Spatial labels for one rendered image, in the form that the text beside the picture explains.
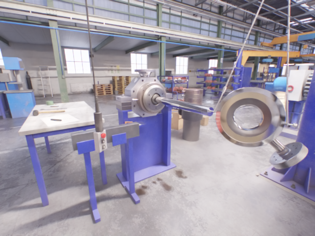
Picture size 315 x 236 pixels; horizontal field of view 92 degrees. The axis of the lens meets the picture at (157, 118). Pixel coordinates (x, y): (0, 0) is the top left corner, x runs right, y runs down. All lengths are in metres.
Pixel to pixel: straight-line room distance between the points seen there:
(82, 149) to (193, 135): 2.34
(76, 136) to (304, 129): 2.49
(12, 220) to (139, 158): 1.42
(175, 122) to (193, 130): 0.79
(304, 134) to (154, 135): 1.84
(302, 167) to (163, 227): 1.82
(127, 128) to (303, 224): 1.91
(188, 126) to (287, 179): 1.71
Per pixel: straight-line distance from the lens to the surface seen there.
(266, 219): 2.07
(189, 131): 3.28
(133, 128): 1.59
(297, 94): 4.52
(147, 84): 1.76
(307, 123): 2.50
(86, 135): 1.47
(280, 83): 4.75
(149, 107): 1.76
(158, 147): 2.37
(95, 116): 0.94
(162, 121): 2.26
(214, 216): 1.89
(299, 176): 2.71
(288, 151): 1.18
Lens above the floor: 1.35
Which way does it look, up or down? 16 degrees down
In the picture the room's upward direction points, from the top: straight up
